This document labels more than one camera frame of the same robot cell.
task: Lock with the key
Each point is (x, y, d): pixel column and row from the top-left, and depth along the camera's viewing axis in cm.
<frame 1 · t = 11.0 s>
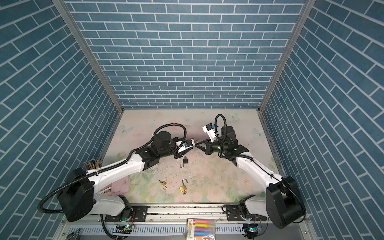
left hand: (189, 143, 79), fingers open
right hand: (195, 144, 77), fingers closed
black padlock with key: (185, 160, 94), on the table
small brass padlock: (164, 183, 86), on the table
large brass padlock: (183, 187, 85), on the table

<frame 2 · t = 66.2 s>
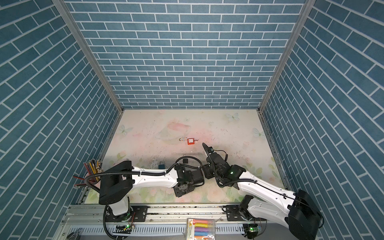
left hand: (190, 193, 81), fingers open
right hand: (204, 165, 81), fingers open
red padlock with key: (190, 141, 101), point 3 cm above the table
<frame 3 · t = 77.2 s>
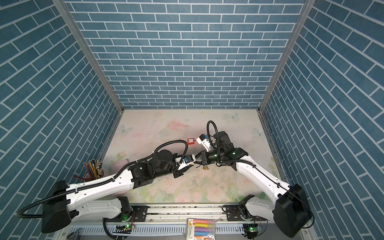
left hand: (190, 161, 73), fingers open
right hand: (190, 159, 72), fingers closed
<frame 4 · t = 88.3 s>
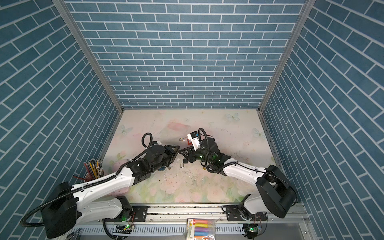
left hand: (181, 148, 79), fingers open
right hand: (178, 150, 78), fingers closed
